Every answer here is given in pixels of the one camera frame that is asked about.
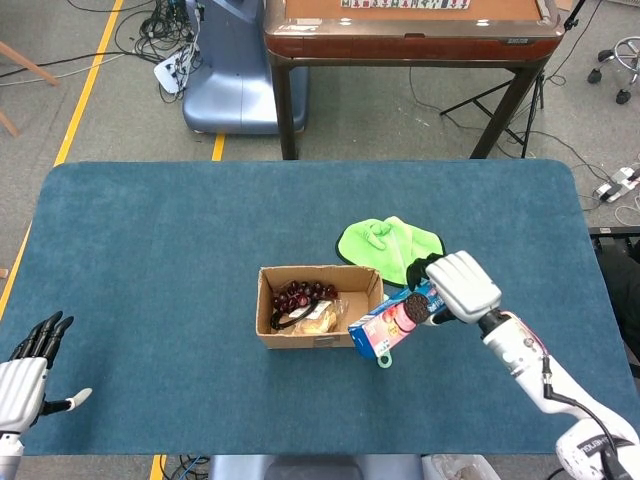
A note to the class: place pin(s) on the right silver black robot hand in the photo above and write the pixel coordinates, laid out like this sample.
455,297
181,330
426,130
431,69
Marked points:
465,287

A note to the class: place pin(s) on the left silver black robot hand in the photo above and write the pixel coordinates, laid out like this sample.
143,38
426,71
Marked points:
22,390

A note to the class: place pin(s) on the blue cookie package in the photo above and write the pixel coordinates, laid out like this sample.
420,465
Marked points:
385,327

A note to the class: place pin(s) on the cardboard box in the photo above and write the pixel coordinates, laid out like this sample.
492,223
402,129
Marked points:
300,342

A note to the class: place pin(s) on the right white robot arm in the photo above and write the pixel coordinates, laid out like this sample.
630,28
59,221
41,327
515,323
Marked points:
545,380

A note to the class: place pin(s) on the mint green scrub brush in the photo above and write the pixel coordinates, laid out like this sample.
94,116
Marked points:
385,361

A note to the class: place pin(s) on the bright green cleaning cloth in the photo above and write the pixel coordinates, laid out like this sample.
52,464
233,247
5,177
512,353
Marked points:
360,250

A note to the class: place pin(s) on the bread in clear plastic bag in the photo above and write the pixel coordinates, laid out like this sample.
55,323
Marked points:
320,322

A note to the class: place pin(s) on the black bulky bag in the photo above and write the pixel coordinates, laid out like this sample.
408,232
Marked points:
620,280

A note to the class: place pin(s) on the dark red grape bunch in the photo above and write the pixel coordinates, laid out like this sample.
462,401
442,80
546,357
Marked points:
300,295

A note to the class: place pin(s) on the black tripod stand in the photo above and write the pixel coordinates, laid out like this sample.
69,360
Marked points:
510,127

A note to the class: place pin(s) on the black hair band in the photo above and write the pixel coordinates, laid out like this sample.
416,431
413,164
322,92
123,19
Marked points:
290,320

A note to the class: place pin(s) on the white grey floor power strip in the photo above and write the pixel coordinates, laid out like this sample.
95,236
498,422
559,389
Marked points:
615,185

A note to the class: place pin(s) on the white plastic bin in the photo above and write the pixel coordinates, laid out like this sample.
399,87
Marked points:
460,470

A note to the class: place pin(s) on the blue felt table cover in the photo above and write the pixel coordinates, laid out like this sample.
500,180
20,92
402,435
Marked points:
150,210

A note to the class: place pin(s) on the grey blue robot torso base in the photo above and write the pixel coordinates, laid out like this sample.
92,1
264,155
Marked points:
310,470

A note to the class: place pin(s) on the brown mahjong table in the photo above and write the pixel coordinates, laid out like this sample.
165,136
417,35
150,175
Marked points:
400,45

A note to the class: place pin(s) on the chrome stool with casters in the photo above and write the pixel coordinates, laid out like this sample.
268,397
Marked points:
627,55

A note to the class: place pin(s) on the face-up mahjong tile row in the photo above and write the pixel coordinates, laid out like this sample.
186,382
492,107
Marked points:
400,4

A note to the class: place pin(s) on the wooden pole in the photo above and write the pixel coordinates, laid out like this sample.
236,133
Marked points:
30,65

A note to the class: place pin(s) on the white power strip with plugs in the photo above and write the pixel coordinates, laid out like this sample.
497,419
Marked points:
167,72

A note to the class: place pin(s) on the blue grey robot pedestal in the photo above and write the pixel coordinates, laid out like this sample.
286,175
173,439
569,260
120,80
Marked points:
230,90

